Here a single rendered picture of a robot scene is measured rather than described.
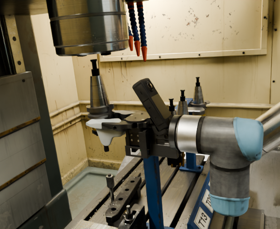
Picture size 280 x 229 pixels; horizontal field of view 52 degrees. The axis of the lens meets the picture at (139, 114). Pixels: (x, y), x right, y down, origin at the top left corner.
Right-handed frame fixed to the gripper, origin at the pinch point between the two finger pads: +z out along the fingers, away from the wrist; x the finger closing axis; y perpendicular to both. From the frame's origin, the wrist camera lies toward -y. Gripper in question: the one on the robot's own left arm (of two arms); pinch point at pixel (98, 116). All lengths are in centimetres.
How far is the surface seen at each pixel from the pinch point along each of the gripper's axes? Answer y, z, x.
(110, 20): -20.7, -8.3, -3.2
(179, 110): 7.4, -8.6, 32.0
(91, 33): -18.6, -5.8, -6.4
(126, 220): 32.6, -0.6, 6.0
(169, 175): 44, 5, 52
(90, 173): 75, 79, 89
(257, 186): 58, -29, 80
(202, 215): 39.5, -17.3, 24.5
